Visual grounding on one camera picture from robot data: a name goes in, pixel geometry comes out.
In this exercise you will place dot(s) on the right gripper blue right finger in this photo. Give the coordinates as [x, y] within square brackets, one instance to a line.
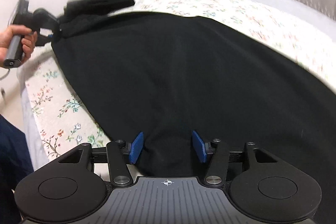
[203, 149]

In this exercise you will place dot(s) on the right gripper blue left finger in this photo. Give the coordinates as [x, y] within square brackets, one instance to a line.
[133, 149]

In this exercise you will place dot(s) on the black pants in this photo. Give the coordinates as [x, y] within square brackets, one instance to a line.
[167, 76]

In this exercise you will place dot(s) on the person's left hand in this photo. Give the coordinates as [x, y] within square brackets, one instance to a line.
[17, 37]

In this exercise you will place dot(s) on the floral white bed mat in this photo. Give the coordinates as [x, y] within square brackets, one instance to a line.
[65, 113]

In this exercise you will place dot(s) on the dark blue trouser leg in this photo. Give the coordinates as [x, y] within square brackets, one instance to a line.
[15, 165]

